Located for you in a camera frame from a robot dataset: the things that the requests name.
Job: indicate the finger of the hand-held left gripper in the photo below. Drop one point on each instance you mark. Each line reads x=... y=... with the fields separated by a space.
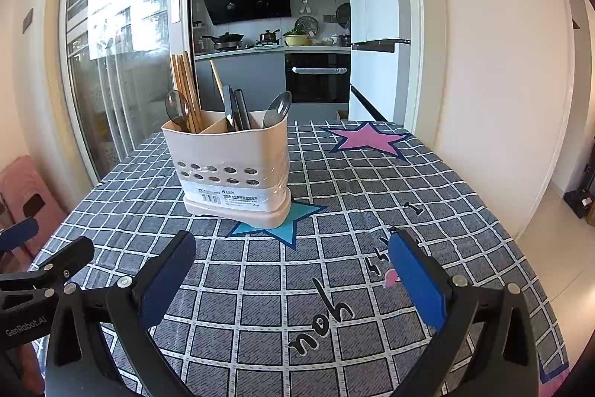
x=69 y=255
x=18 y=234

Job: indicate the patterned round plate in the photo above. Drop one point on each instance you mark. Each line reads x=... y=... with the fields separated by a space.
x=307 y=24

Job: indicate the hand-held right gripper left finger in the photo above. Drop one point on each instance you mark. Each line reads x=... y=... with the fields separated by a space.
x=162 y=280

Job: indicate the grey lower kitchen cabinet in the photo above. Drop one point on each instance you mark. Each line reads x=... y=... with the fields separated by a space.
x=255 y=71

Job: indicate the black box on floor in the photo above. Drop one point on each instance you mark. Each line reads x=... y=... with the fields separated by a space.
x=578 y=199

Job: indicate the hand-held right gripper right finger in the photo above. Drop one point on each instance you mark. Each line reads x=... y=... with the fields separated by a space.
x=418 y=285

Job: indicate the sliding glass door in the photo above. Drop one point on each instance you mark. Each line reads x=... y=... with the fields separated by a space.
x=121 y=29

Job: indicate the white wall hook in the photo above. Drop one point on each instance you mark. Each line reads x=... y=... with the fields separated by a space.
x=304 y=6

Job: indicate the black wok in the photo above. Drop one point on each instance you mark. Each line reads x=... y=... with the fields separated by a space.
x=227 y=39

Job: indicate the grey checkered star tablecloth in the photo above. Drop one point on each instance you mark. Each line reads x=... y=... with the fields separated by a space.
x=353 y=192

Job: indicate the brown cooking pot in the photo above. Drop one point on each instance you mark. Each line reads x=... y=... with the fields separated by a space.
x=269 y=37

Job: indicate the pink plastic stool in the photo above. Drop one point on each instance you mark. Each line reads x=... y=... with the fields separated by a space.
x=23 y=173

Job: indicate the wall switch plate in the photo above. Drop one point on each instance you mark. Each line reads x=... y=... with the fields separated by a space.
x=28 y=19

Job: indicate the black built-in oven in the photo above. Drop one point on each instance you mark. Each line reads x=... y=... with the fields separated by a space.
x=316 y=87

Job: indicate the beige plastic utensil holder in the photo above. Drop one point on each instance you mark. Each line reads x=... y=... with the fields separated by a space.
x=223 y=155

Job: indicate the dark lidded pot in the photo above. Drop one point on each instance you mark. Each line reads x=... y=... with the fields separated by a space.
x=345 y=39

